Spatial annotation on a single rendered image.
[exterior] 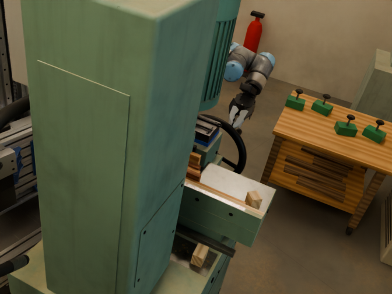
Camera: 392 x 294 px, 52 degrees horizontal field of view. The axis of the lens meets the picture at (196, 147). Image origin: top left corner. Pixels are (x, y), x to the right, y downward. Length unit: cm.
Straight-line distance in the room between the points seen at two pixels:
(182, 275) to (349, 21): 316
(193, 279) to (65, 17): 74
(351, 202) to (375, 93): 89
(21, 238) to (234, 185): 106
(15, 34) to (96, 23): 19
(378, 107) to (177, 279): 235
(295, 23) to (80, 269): 337
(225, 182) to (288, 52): 293
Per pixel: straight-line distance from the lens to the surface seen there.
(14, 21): 71
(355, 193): 266
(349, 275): 243
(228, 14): 87
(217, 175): 125
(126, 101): 58
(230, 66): 147
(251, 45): 393
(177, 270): 111
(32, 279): 110
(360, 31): 394
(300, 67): 408
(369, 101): 314
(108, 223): 75
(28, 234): 195
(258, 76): 158
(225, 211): 110
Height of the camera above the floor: 168
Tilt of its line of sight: 36 degrees down
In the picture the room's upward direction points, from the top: 11 degrees clockwise
